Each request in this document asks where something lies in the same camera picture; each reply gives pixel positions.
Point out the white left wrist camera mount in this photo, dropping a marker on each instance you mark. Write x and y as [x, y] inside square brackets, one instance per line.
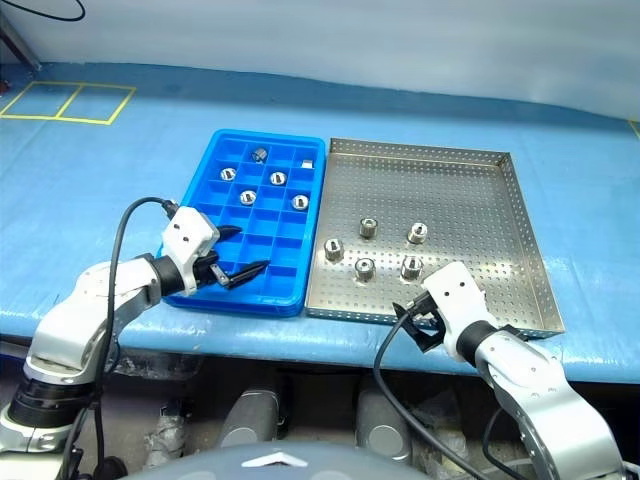
[186, 235]

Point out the grey rounded robot leg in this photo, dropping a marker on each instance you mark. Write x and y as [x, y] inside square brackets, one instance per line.
[382, 425]
[252, 415]

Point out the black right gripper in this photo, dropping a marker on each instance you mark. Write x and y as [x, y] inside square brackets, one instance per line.
[425, 312]

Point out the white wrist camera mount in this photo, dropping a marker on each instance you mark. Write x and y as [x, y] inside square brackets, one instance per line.
[457, 300]
[186, 235]

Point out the crumpled grey wrapping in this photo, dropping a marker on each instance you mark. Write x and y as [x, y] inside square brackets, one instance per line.
[165, 442]

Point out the perforated metal tray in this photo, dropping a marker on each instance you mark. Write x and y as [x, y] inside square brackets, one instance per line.
[450, 200]

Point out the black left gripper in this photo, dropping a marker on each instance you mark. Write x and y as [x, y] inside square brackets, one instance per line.
[204, 270]

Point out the yellow tape strip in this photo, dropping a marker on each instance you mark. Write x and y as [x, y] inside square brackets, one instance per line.
[635, 127]

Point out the metal nut in blue tray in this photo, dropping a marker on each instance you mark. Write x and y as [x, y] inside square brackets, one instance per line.
[228, 174]
[259, 154]
[277, 178]

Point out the grey metal frame strut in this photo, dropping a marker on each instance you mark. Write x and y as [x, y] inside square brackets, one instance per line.
[20, 47]

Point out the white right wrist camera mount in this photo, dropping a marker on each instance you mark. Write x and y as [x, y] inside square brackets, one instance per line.
[457, 300]

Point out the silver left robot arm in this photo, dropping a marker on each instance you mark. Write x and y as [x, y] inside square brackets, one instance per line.
[65, 320]

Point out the grey robot torso shell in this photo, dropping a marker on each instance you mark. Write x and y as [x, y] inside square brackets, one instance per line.
[275, 462]

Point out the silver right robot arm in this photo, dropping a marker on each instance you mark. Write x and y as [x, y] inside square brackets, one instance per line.
[540, 395]

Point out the blue compartment tray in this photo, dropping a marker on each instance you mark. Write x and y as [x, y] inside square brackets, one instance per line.
[260, 230]

